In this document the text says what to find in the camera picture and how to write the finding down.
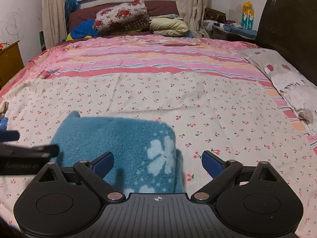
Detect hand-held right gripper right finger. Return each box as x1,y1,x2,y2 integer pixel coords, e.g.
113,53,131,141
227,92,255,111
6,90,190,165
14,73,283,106
191,150,281,202

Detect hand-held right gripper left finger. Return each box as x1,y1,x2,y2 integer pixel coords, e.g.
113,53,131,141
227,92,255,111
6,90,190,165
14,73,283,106
37,151,126,202

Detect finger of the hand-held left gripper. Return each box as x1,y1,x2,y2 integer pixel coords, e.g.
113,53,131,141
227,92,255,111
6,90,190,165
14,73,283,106
0,143,60,176
0,130,20,142

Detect teal fleece garment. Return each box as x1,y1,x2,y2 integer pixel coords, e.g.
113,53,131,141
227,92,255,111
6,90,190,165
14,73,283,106
50,111,185,194

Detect blue folded clothes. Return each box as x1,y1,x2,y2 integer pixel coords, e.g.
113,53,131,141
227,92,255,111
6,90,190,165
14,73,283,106
214,21,257,36

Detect beige and blue cloth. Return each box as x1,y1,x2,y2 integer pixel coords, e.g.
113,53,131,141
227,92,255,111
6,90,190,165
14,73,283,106
0,101,9,131

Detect wooden cabinet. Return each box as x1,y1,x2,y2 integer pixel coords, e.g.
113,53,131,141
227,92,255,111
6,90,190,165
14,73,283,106
0,40,26,88

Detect pink striped cherry-print bed sheet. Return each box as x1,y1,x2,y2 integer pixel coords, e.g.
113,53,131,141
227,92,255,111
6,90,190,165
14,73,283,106
0,34,317,238

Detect grey apple-print pillow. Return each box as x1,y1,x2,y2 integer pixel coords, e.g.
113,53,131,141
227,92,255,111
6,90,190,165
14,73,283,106
239,48,317,135

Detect blue and yellow cloth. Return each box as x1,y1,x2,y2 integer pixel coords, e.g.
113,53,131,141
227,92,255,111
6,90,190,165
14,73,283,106
62,20,100,41

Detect beige curtain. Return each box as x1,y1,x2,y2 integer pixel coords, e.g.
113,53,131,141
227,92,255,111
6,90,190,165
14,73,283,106
41,0,69,49
174,0,211,39

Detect dark nightstand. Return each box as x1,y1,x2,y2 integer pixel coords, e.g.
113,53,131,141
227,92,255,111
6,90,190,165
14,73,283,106
211,24,257,41

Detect blue patterned bag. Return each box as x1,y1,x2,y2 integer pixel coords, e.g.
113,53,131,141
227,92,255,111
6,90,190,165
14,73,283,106
65,0,81,30

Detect cream folded quilt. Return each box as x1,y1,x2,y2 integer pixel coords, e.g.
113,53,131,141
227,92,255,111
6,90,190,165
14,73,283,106
149,17,191,36

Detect brown patterned bag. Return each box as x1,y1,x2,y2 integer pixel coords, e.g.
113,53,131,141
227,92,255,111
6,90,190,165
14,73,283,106
204,8,226,22

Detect red floral folded quilt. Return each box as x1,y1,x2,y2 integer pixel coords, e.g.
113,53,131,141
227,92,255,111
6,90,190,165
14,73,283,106
93,0,149,33

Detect dark wooden headboard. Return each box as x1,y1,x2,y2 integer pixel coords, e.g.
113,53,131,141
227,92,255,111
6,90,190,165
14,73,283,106
255,0,317,88

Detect maroon bed cover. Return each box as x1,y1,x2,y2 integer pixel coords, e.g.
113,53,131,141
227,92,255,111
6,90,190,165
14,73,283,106
54,0,179,48

